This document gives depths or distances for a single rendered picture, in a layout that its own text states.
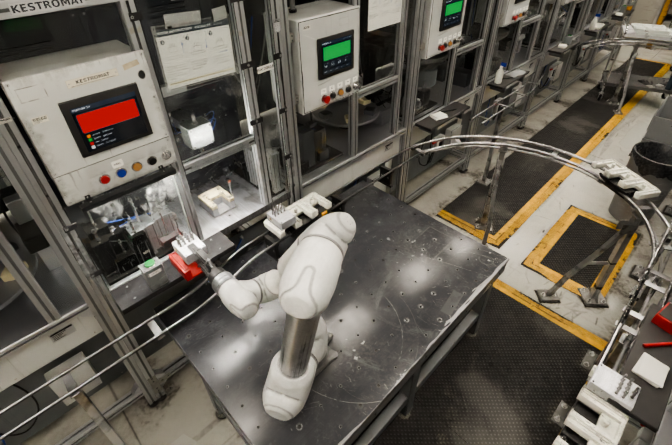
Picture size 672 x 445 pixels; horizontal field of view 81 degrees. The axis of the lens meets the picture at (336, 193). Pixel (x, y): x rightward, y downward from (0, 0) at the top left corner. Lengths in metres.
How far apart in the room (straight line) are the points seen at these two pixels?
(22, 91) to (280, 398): 1.25
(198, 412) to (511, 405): 1.71
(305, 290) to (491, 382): 1.82
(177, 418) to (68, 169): 1.51
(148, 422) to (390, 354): 1.43
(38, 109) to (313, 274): 1.02
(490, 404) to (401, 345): 0.86
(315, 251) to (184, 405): 1.74
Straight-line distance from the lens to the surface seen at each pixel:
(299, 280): 0.99
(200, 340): 1.96
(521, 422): 2.59
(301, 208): 2.19
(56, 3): 1.52
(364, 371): 1.78
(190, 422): 2.57
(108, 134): 1.61
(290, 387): 1.46
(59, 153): 1.62
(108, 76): 1.58
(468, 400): 2.56
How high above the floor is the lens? 2.24
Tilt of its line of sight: 37 degrees down
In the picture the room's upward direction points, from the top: 1 degrees counter-clockwise
